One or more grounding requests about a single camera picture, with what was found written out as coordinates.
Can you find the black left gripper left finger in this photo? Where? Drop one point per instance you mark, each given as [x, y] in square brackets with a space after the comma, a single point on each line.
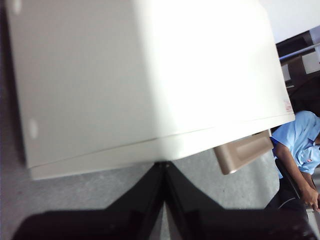
[120, 222]

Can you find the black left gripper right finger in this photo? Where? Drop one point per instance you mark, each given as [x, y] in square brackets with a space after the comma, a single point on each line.
[215, 225]

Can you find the cream Toshiba toaster oven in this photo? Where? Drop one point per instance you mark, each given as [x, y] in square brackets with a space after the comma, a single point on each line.
[125, 75]

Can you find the person's hand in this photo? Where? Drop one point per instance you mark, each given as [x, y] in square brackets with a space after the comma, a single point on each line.
[312, 200]

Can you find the person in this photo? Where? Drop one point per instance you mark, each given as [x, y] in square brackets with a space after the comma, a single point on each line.
[302, 140]

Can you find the grey metal rail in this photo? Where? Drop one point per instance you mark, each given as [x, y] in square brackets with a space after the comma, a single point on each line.
[300, 51]

